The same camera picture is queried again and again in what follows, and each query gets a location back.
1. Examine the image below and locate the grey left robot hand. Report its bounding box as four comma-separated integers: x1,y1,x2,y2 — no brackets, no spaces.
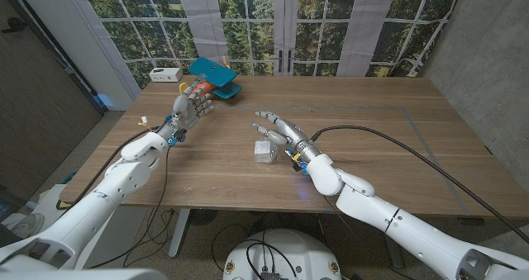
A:
155,83,215,144

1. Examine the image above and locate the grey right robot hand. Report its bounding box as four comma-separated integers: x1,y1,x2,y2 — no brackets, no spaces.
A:
251,110,322,164

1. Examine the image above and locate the white cube package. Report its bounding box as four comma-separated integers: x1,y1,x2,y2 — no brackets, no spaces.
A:
255,140,277,162

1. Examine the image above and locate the teal orange toy plane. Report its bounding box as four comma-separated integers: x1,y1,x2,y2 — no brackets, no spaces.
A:
178,56,243,101

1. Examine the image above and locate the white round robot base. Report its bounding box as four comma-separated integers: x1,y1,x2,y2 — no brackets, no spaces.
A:
222,228,342,280

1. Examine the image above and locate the white power strip box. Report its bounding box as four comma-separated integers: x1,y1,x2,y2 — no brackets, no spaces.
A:
148,67,183,83

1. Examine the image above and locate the printed forest window backdrop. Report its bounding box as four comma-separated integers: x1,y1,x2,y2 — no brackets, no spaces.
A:
78,0,466,90

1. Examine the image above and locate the black round floor object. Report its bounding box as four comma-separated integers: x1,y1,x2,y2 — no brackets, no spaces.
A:
188,208,219,226

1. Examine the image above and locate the grey metal table leg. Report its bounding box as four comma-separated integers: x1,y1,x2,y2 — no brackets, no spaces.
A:
168,208,192,259
382,234,405,269

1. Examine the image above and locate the white floor sheet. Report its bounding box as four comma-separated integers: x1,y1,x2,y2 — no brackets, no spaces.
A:
24,183,104,248

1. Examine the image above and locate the white sneaker shoe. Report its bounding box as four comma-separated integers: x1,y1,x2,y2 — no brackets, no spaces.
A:
11,212,45,240

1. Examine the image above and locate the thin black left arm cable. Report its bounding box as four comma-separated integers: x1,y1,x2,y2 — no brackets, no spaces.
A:
88,145,171,269

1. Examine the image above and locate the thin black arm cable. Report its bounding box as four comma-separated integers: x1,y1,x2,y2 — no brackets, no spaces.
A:
88,145,171,269
322,195,355,234

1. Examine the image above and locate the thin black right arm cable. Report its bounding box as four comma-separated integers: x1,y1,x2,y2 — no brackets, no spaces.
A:
322,195,355,234

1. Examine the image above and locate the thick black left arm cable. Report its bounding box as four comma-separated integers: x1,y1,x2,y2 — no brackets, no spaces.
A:
55,126,161,211

